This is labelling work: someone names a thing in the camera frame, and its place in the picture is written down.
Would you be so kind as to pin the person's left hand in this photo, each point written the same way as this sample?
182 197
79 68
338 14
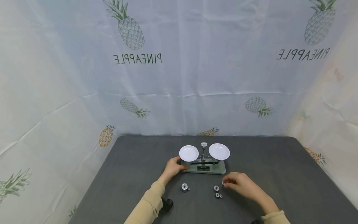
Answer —
171 168

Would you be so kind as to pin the person's right hand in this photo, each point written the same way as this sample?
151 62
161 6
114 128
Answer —
244 184

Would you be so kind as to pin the person's right thumb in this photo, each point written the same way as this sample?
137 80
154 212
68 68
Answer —
230 186

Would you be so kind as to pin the person's left thumb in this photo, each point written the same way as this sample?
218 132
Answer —
182 167

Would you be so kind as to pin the person's right fingers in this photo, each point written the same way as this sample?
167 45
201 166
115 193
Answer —
230 176

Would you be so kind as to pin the person's left fingers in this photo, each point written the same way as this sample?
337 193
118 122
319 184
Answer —
175 159

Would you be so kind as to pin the balance scale with white pans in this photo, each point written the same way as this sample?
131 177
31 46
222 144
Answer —
213 168

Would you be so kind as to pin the person's right forearm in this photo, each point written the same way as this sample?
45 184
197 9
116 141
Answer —
272 213

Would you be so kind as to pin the person's left forearm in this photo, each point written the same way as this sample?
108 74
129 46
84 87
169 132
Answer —
148 204

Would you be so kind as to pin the large silver knobbed weight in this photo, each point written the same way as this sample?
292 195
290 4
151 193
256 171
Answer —
184 187

